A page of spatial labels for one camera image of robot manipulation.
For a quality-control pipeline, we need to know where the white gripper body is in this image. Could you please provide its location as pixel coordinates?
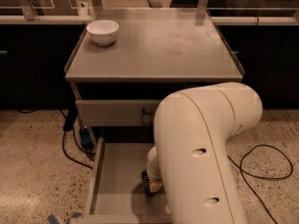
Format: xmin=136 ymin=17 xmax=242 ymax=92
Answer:
xmin=147 ymin=161 xmax=162 ymax=183

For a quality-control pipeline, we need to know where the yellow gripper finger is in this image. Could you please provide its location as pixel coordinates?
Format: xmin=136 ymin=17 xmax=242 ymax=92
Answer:
xmin=149 ymin=181 xmax=163 ymax=193

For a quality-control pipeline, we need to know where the dark blue rxbar wrapper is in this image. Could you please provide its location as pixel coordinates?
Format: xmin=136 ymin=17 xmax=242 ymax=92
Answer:
xmin=141 ymin=171 xmax=151 ymax=195

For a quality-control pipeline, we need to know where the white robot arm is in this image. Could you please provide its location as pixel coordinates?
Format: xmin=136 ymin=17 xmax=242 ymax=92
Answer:
xmin=148 ymin=82 xmax=263 ymax=224

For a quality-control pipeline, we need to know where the open grey middle drawer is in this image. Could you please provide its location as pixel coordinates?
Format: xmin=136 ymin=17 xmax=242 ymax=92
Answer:
xmin=70 ymin=139 xmax=172 ymax=224

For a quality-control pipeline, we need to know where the closed upper grey drawer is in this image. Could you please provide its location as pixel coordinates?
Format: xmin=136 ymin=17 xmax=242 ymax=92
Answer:
xmin=76 ymin=100 xmax=160 ymax=126

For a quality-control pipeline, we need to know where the grey drawer cabinet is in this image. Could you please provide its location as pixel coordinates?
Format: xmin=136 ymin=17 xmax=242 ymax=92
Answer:
xmin=65 ymin=8 xmax=244 ymax=143

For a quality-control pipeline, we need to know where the blue power adapter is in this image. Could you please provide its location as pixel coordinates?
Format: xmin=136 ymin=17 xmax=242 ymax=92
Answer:
xmin=79 ymin=128 xmax=93 ymax=148

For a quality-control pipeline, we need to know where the blue floor tape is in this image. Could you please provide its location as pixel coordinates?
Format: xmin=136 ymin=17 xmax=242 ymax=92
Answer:
xmin=46 ymin=212 xmax=82 ymax=224

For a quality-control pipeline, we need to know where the white ceramic bowl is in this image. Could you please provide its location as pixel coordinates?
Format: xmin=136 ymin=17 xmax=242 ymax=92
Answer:
xmin=87 ymin=20 xmax=120 ymax=47

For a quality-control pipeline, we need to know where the dark background counter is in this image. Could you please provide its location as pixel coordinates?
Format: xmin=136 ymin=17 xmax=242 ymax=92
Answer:
xmin=0 ymin=14 xmax=299 ymax=110

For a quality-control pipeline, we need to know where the black drawer handle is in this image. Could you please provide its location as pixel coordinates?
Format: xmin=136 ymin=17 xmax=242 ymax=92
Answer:
xmin=142 ymin=108 xmax=155 ymax=116

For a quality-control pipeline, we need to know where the black floor cable left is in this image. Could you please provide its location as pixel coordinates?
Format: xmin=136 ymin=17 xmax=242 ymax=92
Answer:
xmin=16 ymin=107 xmax=96 ymax=170

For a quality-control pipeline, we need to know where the black floor cable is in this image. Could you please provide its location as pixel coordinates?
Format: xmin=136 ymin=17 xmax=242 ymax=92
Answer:
xmin=227 ymin=144 xmax=294 ymax=224
xmin=16 ymin=107 xmax=96 ymax=170

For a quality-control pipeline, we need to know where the black floor cable right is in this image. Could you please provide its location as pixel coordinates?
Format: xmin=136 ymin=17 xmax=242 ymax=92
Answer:
xmin=227 ymin=144 xmax=294 ymax=224

